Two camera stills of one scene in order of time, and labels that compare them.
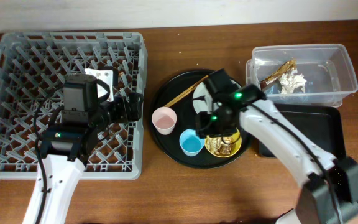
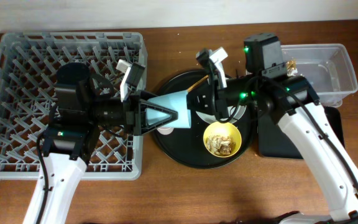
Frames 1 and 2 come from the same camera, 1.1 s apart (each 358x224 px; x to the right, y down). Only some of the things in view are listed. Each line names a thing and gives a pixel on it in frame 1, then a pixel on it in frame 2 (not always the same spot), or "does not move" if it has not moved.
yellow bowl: [224, 146] does not move
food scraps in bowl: [216, 144] does not move
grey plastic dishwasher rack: [27, 65] does not move
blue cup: [191, 144] -> [177, 102]
